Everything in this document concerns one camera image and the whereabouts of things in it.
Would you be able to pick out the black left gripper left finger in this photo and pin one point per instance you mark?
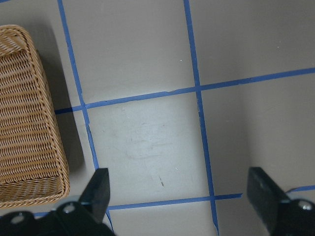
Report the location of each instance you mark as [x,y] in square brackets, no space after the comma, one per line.
[96,196]

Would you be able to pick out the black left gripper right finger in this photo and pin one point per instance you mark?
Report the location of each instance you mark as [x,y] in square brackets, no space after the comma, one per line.
[268,200]

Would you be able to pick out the brown wicker basket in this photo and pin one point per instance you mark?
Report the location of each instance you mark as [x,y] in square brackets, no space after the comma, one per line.
[33,165]

